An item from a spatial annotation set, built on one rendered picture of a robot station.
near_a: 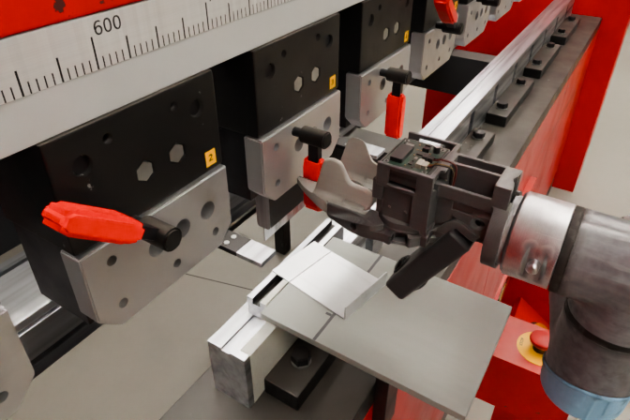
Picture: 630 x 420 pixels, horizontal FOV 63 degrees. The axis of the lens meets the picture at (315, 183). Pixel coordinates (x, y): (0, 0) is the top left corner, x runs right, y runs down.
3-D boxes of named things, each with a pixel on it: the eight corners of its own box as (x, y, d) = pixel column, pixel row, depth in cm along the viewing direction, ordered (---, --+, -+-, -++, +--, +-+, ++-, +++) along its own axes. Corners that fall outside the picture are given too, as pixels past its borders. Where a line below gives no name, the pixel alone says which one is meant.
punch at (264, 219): (271, 244, 63) (267, 177, 58) (258, 238, 64) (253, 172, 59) (315, 203, 70) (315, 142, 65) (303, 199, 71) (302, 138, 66)
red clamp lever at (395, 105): (399, 142, 70) (407, 73, 65) (372, 135, 72) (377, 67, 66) (405, 137, 71) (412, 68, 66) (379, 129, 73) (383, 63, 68)
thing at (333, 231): (266, 322, 67) (265, 305, 66) (248, 312, 69) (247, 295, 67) (343, 239, 81) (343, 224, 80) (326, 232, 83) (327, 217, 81)
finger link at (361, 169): (326, 121, 56) (402, 145, 51) (325, 168, 59) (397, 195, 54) (308, 131, 54) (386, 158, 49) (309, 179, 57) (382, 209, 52)
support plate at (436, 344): (464, 423, 53) (465, 416, 53) (260, 318, 65) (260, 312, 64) (511, 311, 66) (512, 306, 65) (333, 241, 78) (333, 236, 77)
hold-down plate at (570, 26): (564, 45, 192) (566, 37, 190) (548, 43, 194) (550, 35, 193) (578, 25, 213) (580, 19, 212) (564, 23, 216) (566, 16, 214)
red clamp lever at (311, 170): (322, 217, 56) (322, 136, 50) (291, 205, 58) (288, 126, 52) (330, 208, 57) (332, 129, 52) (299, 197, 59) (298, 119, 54)
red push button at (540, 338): (548, 365, 85) (554, 350, 83) (523, 354, 87) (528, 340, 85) (552, 348, 88) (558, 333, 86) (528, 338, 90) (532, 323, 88)
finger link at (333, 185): (298, 139, 52) (383, 160, 49) (299, 187, 55) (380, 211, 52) (282, 152, 50) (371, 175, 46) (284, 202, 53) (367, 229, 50)
